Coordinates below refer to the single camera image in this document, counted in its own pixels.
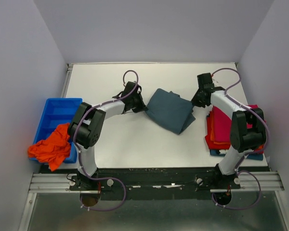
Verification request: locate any crumpled orange t-shirt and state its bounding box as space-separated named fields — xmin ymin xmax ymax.
xmin=27 ymin=123 xmax=71 ymax=171

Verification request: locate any teal grey t-shirt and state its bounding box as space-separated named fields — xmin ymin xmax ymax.
xmin=145 ymin=89 xmax=195 ymax=135

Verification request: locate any folded navy patterned t-shirt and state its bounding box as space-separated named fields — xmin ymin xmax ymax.
xmin=210 ymin=149 xmax=263 ymax=161

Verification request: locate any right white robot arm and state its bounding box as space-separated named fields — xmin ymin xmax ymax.
xmin=191 ymin=73 xmax=269 ymax=189

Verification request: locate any folded magenta t-shirt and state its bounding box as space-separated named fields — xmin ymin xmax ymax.
xmin=211 ymin=104 xmax=267 ymax=142

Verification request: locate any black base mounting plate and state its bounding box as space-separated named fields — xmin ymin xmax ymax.
xmin=70 ymin=167 xmax=240 ymax=201

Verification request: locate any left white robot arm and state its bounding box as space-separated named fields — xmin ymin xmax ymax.
xmin=67 ymin=81 xmax=147 ymax=190

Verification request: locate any folded orange t-shirt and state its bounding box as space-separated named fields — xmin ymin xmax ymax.
xmin=208 ymin=110 xmax=264 ymax=151

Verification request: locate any blue plastic bin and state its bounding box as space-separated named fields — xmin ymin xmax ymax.
xmin=29 ymin=98 xmax=82 ymax=166

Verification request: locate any folded red t-shirt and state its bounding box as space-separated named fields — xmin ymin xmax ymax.
xmin=204 ymin=114 xmax=264 ymax=154

